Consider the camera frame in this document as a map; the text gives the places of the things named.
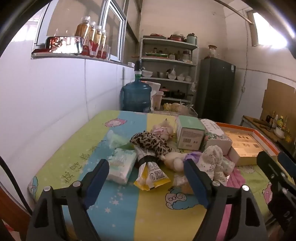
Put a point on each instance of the translucent plastic packet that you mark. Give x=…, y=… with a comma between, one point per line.
x=181, y=183

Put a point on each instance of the red enamel pot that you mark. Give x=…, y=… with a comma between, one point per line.
x=177, y=37

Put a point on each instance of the group of white bowls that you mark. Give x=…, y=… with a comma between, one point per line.
x=173, y=75

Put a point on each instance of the black pot red lid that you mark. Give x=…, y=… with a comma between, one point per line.
x=164, y=92

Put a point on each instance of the taped yellow white snack packets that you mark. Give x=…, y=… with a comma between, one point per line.
x=151, y=173

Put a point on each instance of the blue water jug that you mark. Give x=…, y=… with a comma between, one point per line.
x=136, y=96

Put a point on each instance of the teal enamel pot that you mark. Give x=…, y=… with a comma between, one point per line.
x=191, y=39

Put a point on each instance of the dark grey refrigerator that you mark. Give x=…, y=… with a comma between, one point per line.
x=215, y=90

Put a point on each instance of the glass jar red lid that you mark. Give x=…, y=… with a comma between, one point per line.
x=212, y=52

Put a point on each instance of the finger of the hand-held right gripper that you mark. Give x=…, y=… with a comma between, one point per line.
x=286, y=160
x=266, y=162

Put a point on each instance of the red flat pan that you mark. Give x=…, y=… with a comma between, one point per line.
x=157, y=36

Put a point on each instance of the cluster of condiment bottles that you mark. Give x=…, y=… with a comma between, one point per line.
x=277, y=120

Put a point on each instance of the cream plush doll purple dress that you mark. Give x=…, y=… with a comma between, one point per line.
x=175, y=162

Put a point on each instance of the metal ceiling rod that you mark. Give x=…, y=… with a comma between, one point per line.
x=233, y=9

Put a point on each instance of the hanging plastic bags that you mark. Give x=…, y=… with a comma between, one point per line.
x=193, y=87

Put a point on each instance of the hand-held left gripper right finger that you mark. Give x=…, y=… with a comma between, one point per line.
x=195, y=183

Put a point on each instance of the white green tissue pack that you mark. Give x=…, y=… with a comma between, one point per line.
x=121, y=165

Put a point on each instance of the white metal shelf rack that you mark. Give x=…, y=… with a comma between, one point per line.
x=168, y=42

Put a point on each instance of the pink plush toy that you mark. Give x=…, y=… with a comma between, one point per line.
x=163, y=129

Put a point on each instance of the leopard print scrunchie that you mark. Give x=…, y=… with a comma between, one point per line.
x=148, y=141

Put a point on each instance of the large white bowl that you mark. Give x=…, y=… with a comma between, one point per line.
x=147, y=74

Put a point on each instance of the white sack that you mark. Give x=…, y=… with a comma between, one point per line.
x=155, y=87

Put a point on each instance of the cardboard wall sheet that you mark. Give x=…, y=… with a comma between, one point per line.
x=279, y=99

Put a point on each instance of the black wok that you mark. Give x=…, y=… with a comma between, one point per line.
x=179, y=94

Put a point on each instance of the mint green carton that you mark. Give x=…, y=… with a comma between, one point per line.
x=189, y=129

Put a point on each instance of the white bowl blue rim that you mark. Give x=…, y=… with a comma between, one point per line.
x=279, y=132

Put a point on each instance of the sliding window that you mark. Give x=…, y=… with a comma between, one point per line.
x=122, y=34

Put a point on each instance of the row of glass jars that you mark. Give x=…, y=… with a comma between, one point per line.
x=182, y=55

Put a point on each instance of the orange-rimmed cardboard box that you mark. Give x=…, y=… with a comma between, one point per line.
x=245, y=141

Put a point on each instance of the yellow cup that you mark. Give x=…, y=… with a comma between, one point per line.
x=288, y=139

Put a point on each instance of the green tray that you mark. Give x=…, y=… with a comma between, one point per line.
x=156, y=55

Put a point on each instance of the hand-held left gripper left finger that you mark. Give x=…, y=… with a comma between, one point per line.
x=97, y=183

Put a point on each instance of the floral tissue box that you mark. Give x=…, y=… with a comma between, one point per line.
x=216, y=135

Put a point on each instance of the wooden cutting board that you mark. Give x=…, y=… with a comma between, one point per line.
x=256, y=126

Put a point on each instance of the small drinking glass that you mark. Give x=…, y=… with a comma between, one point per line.
x=108, y=52

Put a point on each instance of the black water pump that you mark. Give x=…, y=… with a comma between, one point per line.
x=138, y=68

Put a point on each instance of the small high window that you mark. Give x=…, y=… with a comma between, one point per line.
x=266, y=27

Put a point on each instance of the pale plastic bin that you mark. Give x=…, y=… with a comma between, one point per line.
x=158, y=100

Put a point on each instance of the white lace scrunchie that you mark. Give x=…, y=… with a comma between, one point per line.
x=215, y=160

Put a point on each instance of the clear plastic bag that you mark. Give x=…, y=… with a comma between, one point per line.
x=188, y=110

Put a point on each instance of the yellow produce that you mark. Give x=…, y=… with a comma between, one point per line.
x=172, y=107

